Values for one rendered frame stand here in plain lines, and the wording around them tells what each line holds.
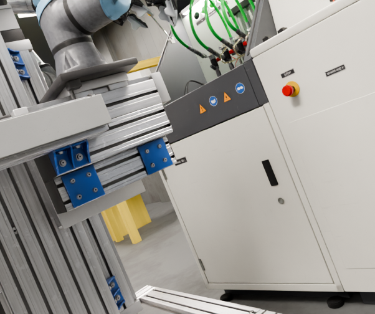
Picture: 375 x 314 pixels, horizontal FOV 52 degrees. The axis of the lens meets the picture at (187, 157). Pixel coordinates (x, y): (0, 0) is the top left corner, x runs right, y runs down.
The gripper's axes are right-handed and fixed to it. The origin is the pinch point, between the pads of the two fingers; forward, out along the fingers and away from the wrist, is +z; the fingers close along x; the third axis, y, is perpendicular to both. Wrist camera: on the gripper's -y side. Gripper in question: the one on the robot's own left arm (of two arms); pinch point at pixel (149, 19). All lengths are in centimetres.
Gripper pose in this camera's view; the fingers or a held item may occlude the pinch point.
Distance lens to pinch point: 168.9
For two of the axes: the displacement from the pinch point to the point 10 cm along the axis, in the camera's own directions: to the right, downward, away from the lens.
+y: -2.3, 8.5, -4.8
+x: 4.0, -3.7, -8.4
